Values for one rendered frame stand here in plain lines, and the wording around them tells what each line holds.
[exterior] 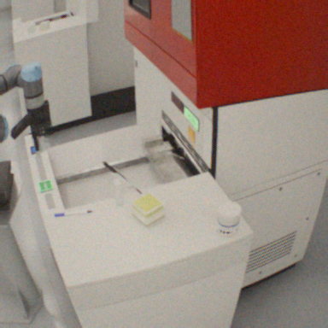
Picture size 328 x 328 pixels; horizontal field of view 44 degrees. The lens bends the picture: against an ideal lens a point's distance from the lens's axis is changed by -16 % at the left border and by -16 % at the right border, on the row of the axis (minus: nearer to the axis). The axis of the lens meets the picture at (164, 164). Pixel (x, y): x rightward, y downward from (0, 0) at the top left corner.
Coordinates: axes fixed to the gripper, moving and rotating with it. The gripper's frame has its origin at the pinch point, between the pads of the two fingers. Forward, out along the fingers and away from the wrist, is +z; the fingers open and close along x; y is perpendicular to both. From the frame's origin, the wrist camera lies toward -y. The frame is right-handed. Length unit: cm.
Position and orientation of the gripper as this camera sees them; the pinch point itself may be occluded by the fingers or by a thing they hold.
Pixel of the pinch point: (37, 155)
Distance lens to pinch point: 157.5
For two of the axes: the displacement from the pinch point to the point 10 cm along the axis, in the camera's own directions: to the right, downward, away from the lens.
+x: -3.7, -5.5, 7.5
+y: 9.3, -2.4, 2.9
